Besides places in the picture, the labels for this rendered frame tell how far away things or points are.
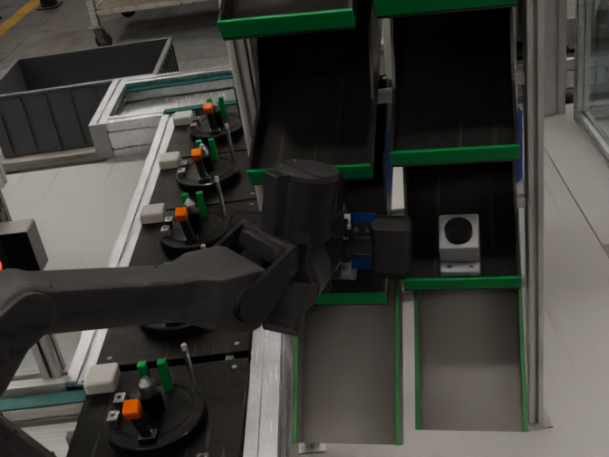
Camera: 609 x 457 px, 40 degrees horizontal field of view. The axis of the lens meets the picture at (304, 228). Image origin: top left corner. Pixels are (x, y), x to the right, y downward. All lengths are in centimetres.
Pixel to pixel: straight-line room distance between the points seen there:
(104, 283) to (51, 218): 145
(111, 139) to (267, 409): 125
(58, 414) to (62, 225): 76
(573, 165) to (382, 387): 99
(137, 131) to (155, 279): 162
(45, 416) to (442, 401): 61
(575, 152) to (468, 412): 103
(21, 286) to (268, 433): 62
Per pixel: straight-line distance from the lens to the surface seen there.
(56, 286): 61
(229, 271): 68
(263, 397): 122
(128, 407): 108
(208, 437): 116
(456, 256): 94
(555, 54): 213
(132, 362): 132
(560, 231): 170
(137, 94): 250
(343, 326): 109
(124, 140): 228
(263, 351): 129
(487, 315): 109
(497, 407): 108
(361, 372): 108
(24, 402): 137
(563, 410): 130
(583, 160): 196
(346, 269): 91
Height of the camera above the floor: 175
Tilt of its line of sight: 30 degrees down
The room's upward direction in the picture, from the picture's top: 9 degrees counter-clockwise
